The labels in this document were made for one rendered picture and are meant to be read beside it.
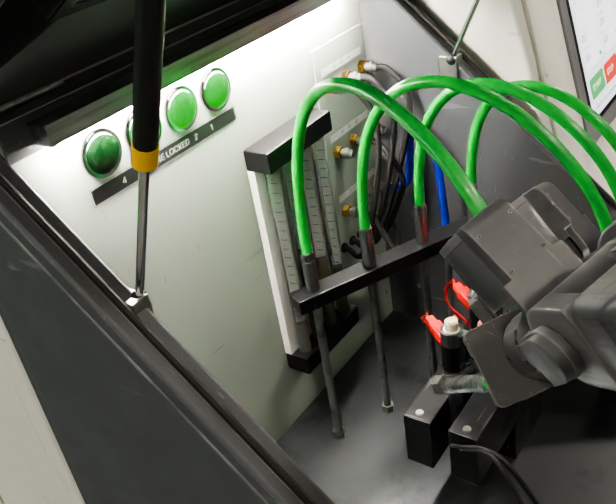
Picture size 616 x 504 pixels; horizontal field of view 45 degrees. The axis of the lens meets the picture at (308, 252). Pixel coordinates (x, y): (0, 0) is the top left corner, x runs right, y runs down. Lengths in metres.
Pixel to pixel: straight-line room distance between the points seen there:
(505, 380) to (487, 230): 0.15
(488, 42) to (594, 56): 0.26
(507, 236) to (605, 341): 0.12
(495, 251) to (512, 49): 0.64
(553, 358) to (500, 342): 0.18
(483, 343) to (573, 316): 0.20
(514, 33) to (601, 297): 0.74
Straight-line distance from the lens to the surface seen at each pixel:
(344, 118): 1.14
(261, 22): 0.93
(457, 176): 0.65
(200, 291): 0.95
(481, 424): 0.96
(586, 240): 0.74
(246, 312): 1.03
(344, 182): 1.16
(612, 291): 0.40
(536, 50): 1.14
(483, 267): 0.52
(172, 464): 0.73
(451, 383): 0.80
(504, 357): 0.62
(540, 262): 0.51
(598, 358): 0.44
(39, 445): 0.96
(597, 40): 1.36
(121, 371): 0.68
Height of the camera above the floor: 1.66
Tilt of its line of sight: 31 degrees down
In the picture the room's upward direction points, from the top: 10 degrees counter-clockwise
